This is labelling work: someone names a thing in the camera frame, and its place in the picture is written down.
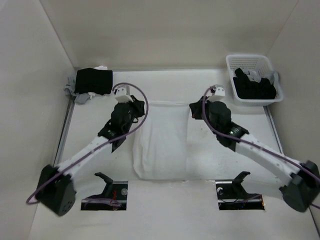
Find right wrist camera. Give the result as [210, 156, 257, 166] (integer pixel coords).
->
[209, 84, 226, 98]

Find white tank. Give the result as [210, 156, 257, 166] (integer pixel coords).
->
[94, 65, 108, 71]
[132, 101, 190, 181]

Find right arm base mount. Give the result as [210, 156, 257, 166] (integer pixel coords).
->
[215, 171, 265, 211]

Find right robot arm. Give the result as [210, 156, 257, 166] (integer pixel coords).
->
[189, 96, 320, 213]

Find grey tank top under stack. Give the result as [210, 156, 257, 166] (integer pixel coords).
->
[63, 76, 93, 105]

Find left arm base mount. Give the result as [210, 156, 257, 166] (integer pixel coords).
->
[80, 172, 129, 211]

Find folded black tank top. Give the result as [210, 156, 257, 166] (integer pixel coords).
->
[75, 68, 113, 96]

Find black tank tops in basket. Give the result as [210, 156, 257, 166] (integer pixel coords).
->
[233, 67, 277, 100]

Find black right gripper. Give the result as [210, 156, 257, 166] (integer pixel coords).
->
[189, 95, 219, 135]

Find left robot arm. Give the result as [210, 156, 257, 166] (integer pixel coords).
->
[32, 95, 149, 217]

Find white tank top in stack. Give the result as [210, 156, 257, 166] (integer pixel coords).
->
[94, 65, 108, 71]

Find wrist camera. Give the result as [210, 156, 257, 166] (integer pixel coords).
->
[209, 84, 226, 98]
[114, 85, 133, 103]

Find grey tank top in basket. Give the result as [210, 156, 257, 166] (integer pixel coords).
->
[241, 67, 279, 85]

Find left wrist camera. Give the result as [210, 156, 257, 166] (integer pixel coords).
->
[114, 85, 133, 103]

